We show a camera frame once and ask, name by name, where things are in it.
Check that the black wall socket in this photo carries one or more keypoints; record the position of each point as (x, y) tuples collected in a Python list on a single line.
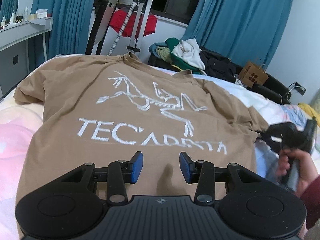
[(299, 88)]

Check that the red cloth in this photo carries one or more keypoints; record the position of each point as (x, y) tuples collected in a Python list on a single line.
[(119, 16)]

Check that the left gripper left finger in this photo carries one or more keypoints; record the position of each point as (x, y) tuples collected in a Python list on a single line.
[(116, 175)]

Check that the person's right hand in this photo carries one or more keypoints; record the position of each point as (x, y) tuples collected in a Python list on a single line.
[(307, 170)]

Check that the brown paper bag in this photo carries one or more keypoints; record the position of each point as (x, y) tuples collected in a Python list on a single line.
[(252, 74)]

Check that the dark red sleeve forearm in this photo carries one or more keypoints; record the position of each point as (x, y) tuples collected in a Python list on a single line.
[(311, 199)]

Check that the blue curtain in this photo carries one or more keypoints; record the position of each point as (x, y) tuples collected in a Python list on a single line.
[(241, 30), (71, 19)]

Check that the yellow knitted item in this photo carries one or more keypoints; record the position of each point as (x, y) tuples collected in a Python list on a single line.
[(310, 111)]

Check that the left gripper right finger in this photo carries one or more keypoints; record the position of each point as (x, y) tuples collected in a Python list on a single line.
[(206, 175)]

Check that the tan printed t-shirt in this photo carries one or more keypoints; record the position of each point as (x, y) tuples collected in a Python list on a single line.
[(112, 119)]

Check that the pile of clothes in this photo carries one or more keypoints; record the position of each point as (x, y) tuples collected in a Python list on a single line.
[(178, 55)]

